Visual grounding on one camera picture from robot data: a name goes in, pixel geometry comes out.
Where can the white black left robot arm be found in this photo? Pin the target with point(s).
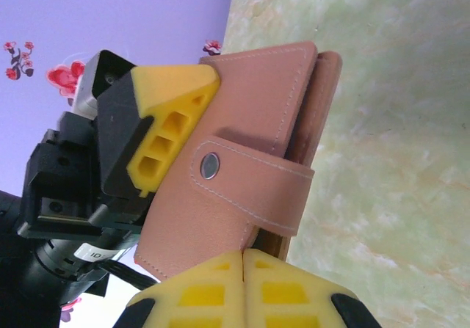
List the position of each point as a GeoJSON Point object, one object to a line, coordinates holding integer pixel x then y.
{"type": "Point", "coordinates": [18, 280]}

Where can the grey and brown booklet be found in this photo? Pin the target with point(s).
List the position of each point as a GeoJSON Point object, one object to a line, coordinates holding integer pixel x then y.
{"type": "Point", "coordinates": [253, 130]}

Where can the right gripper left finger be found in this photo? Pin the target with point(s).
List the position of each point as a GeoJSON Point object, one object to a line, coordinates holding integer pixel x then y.
{"type": "Point", "coordinates": [198, 291]}

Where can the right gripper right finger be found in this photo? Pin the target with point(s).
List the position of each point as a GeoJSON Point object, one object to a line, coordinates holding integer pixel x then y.
{"type": "Point", "coordinates": [290, 295]}

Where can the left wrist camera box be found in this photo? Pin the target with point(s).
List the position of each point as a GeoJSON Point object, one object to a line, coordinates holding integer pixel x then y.
{"type": "Point", "coordinates": [110, 67]}

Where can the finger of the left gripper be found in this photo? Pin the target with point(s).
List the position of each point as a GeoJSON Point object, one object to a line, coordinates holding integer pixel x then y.
{"type": "Point", "coordinates": [158, 93]}

